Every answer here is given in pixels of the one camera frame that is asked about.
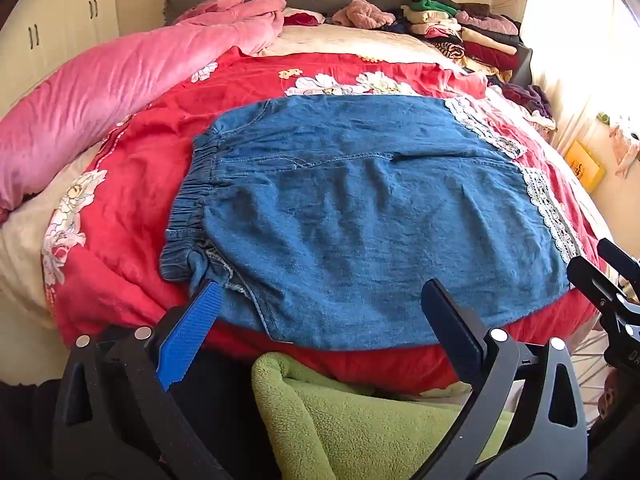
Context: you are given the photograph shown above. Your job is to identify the white curtain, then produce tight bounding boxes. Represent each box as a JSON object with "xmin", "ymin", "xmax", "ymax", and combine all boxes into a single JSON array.
[{"xmin": 520, "ymin": 0, "xmax": 640, "ymax": 196}]

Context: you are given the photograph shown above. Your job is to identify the floral tablecloth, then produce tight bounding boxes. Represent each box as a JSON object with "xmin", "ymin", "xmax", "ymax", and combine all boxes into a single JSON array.
[{"xmin": 607, "ymin": 112, "xmax": 640, "ymax": 178}]

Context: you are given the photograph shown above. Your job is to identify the yellow paper bag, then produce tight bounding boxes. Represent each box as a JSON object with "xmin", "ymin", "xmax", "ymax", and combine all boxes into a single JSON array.
[{"xmin": 564, "ymin": 140, "xmax": 607, "ymax": 193}]

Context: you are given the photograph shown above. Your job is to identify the dark cloth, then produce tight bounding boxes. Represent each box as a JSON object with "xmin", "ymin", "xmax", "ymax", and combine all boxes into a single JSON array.
[{"xmin": 0, "ymin": 350, "xmax": 281, "ymax": 480}]

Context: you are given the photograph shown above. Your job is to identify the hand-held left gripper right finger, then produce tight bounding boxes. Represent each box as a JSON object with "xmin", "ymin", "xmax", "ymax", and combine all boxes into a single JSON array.
[{"xmin": 421, "ymin": 278, "xmax": 589, "ymax": 480}]

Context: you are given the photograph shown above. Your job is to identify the cream wardrobe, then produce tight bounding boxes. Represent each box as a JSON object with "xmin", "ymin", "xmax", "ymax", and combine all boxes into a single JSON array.
[{"xmin": 0, "ymin": 0, "xmax": 121, "ymax": 121}]

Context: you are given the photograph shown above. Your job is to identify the blue denim lace-trimmed pants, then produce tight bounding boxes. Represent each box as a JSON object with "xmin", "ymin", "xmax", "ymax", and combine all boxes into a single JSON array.
[{"xmin": 159, "ymin": 94, "xmax": 586, "ymax": 352}]

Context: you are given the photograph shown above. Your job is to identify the person's green fleece jacket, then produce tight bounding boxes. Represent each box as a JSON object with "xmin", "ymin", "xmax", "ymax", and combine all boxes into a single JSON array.
[{"xmin": 251, "ymin": 351, "xmax": 516, "ymax": 480}]

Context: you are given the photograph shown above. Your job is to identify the red floral blanket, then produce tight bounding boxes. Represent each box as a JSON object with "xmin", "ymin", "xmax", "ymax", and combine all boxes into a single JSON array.
[{"xmin": 42, "ymin": 46, "xmax": 616, "ymax": 393}]

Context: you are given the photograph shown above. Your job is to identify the pink fluffy garment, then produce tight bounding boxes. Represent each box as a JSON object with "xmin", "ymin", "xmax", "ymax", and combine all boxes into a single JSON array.
[{"xmin": 331, "ymin": 0, "xmax": 396, "ymax": 31}]

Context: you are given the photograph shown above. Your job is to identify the grey storage bench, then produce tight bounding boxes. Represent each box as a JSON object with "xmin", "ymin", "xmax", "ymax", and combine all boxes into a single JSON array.
[{"xmin": 515, "ymin": 42, "xmax": 534, "ymax": 86}]

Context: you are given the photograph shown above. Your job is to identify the pink quilt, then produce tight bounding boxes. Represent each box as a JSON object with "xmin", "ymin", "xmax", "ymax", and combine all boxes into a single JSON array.
[{"xmin": 0, "ymin": 0, "xmax": 287, "ymax": 223}]

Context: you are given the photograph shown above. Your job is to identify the dark red garment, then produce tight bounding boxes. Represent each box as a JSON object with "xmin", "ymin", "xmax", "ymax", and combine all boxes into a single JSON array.
[{"xmin": 282, "ymin": 10, "xmax": 326, "ymax": 28}]

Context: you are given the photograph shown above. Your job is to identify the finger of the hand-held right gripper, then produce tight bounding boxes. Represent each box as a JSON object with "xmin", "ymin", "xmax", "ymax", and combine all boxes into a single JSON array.
[
  {"xmin": 596, "ymin": 238, "xmax": 640, "ymax": 276},
  {"xmin": 566, "ymin": 256, "xmax": 640, "ymax": 328}
]

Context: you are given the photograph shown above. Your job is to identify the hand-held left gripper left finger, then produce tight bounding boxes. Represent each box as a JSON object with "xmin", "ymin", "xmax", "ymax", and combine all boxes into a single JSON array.
[{"xmin": 52, "ymin": 280, "xmax": 226, "ymax": 480}]

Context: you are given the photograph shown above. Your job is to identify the pile of folded clothes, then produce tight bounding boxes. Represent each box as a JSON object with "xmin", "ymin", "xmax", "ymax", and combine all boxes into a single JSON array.
[{"xmin": 395, "ymin": 0, "xmax": 523, "ymax": 83}]

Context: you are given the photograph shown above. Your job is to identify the purple clothes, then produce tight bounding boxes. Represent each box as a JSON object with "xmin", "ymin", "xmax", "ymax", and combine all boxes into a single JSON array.
[{"xmin": 500, "ymin": 82, "xmax": 553, "ymax": 121}]

